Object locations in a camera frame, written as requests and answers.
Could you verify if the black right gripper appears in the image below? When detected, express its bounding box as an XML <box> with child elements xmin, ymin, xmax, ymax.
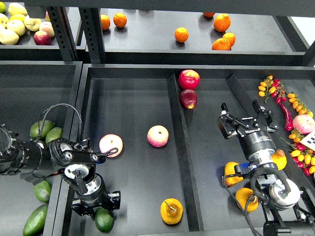
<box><xmin>217</xmin><ymin>99</ymin><xmax>278</xmax><ymax>160</ymax></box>

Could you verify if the black shelf post left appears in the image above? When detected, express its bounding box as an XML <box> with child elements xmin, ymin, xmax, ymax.
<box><xmin>47</xmin><ymin>6</ymin><xmax>78</xmax><ymax>61</ymax></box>

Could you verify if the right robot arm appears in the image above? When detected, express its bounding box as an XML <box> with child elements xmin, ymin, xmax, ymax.
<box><xmin>218</xmin><ymin>100</ymin><xmax>315</xmax><ymax>236</ymax></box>

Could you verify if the orange small right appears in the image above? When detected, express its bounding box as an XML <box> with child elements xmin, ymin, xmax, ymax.
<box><xmin>222</xmin><ymin>32</ymin><xmax>236</xmax><ymax>47</ymax></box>

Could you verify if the pale yellow pear front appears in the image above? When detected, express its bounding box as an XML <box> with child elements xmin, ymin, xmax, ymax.
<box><xmin>0</xmin><ymin>29</ymin><xmax>19</xmax><ymax>45</ymax></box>

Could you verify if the pale peach on shelf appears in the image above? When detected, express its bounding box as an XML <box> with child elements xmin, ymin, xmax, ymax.
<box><xmin>39</xmin><ymin>21</ymin><xmax>55</xmax><ymax>38</ymax></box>

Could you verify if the black shelf post right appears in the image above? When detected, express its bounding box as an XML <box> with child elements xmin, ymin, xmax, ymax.
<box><xmin>79</xmin><ymin>7</ymin><xmax>106</xmax><ymax>64</ymax></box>

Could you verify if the orange lower right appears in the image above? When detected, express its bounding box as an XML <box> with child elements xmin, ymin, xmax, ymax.
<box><xmin>212</xmin><ymin>38</ymin><xmax>231</xmax><ymax>51</ymax></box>

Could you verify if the red apple on shelf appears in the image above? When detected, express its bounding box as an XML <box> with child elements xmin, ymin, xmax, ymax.
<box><xmin>33</xmin><ymin>30</ymin><xmax>52</xmax><ymax>46</ymax></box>

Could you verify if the pink apple left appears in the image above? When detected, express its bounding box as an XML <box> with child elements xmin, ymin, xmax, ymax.
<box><xmin>99</xmin><ymin>134</ymin><xmax>123</xmax><ymax>157</ymax></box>

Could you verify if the dark red apple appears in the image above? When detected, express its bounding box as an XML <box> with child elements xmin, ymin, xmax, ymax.
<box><xmin>180</xmin><ymin>89</ymin><xmax>198</xmax><ymax>109</ymax></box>

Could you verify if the green avocado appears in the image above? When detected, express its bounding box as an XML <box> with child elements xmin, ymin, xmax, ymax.
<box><xmin>23</xmin><ymin>204</ymin><xmax>48</xmax><ymax>236</ymax></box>
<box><xmin>33</xmin><ymin>180</ymin><xmax>52</xmax><ymax>203</ymax></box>
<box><xmin>30</xmin><ymin>120</ymin><xmax>55</xmax><ymax>139</ymax></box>
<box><xmin>45</xmin><ymin>127</ymin><xmax>63</xmax><ymax>144</ymax></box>
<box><xmin>94</xmin><ymin>207</ymin><xmax>114</xmax><ymax>233</ymax></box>

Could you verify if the black middle tray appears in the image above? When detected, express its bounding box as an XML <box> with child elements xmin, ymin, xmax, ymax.
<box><xmin>77</xmin><ymin>64</ymin><xmax>315</xmax><ymax>236</ymax></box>

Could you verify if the orange centre shelf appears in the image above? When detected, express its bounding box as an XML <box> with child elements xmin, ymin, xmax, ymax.
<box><xmin>174</xmin><ymin>27</ymin><xmax>189</xmax><ymax>43</ymax></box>

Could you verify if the pink peach right tray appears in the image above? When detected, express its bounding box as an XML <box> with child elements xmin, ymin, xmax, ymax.
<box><xmin>293</xmin><ymin>114</ymin><xmax>315</xmax><ymax>135</ymax></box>

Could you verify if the green avocado bottom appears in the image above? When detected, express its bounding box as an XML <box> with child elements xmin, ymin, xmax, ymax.
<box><xmin>23</xmin><ymin>204</ymin><xmax>48</xmax><ymax>236</ymax></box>

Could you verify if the orange under shelf edge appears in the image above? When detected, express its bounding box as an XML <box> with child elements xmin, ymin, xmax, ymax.
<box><xmin>203</xmin><ymin>12</ymin><xmax>215</xmax><ymax>18</ymax></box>

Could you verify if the checkered marker card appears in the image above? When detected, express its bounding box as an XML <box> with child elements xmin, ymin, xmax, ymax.
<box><xmin>300</xmin><ymin>130</ymin><xmax>315</xmax><ymax>151</ymax></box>

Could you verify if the cherry tomato bunch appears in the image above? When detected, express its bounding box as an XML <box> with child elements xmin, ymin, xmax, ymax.
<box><xmin>281</xmin><ymin>129</ymin><xmax>315</xmax><ymax>177</ymax></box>
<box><xmin>258</xmin><ymin>75</ymin><xmax>286</xmax><ymax>103</ymax></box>

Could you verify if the orange cherry tomato string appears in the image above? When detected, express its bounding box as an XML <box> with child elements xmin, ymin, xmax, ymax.
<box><xmin>286</xmin><ymin>92</ymin><xmax>314</xmax><ymax>118</ymax></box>

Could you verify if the black shelf post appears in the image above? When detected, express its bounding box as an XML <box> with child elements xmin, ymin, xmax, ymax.
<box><xmin>79</xmin><ymin>7</ymin><xmax>106</xmax><ymax>64</ymax></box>
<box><xmin>47</xmin><ymin>6</ymin><xmax>78</xmax><ymax>61</ymax></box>

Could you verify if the black upper shelf tray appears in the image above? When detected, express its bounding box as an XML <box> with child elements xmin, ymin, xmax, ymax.
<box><xmin>100</xmin><ymin>9</ymin><xmax>308</xmax><ymax>66</ymax></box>

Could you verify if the black left tray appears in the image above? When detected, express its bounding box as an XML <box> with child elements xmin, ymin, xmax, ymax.
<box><xmin>0</xmin><ymin>61</ymin><xmax>82</xmax><ymax>236</ymax></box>

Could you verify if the red chili pepper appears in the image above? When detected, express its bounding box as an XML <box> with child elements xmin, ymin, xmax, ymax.
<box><xmin>278</xmin><ymin>103</ymin><xmax>293</xmax><ymax>131</ymax></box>

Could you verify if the orange far left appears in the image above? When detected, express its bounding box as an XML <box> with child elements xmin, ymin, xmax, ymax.
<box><xmin>100</xmin><ymin>14</ymin><xmax>111</xmax><ymax>30</ymax></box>

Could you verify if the pink apple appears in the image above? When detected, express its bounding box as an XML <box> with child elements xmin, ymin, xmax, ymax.
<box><xmin>99</xmin><ymin>134</ymin><xmax>123</xmax><ymax>157</ymax></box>
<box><xmin>147</xmin><ymin>125</ymin><xmax>169</xmax><ymax>148</ymax></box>

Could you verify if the bright red apple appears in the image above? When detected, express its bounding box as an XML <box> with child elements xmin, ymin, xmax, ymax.
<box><xmin>179</xmin><ymin>69</ymin><xmax>200</xmax><ymax>90</ymax></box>

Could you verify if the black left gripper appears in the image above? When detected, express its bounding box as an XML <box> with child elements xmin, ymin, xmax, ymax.
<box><xmin>71</xmin><ymin>174</ymin><xmax>121</xmax><ymax>219</ymax></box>

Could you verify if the lower cherry tomato bunch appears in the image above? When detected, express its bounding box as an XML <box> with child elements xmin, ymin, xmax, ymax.
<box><xmin>281</xmin><ymin>129</ymin><xmax>315</xmax><ymax>177</ymax></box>

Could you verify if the pink apple centre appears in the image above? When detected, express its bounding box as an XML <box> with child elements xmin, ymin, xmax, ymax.
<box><xmin>147</xmin><ymin>125</ymin><xmax>169</xmax><ymax>148</ymax></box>

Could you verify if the upper cherry tomato bunch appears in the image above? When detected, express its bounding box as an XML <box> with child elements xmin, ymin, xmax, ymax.
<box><xmin>258</xmin><ymin>75</ymin><xmax>286</xmax><ymax>103</ymax></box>

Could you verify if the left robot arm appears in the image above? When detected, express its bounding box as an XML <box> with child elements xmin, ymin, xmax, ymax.
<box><xmin>0</xmin><ymin>104</ymin><xmax>121</xmax><ymax>218</ymax></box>

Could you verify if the orange large upper right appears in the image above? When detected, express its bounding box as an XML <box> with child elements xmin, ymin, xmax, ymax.
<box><xmin>213</xmin><ymin>13</ymin><xmax>231</xmax><ymax>32</ymax></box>

